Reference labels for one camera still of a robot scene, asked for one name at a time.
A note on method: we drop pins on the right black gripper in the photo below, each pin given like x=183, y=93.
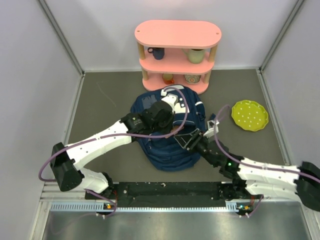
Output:
x=184, y=140

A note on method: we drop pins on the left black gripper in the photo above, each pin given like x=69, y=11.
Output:
x=170, y=118

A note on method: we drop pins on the navy blue backpack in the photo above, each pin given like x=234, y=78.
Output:
x=165, y=154

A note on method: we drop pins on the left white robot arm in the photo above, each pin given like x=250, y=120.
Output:
x=68, y=166

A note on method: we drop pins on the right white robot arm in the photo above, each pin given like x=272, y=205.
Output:
x=300, y=183

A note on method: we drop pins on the orange cup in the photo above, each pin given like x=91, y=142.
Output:
x=168, y=78

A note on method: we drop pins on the patterned ceramic bowl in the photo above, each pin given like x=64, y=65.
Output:
x=192, y=79

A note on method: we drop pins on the green polka dot plate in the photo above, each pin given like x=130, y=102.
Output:
x=249, y=115

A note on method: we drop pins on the dark blue mug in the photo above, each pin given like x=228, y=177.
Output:
x=157, y=52

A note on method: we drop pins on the pink three-tier shelf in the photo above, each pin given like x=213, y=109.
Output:
x=173, y=36

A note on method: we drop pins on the pale green mug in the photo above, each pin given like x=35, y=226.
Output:
x=194, y=56

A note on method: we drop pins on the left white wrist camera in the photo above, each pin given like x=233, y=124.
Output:
x=171, y=97

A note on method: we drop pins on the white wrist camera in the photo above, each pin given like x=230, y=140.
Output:
x=171, y=97
x=212, y=128

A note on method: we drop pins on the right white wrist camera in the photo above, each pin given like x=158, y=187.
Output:
x=212, y=128

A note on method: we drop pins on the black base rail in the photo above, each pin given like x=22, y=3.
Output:
x=177, y=194

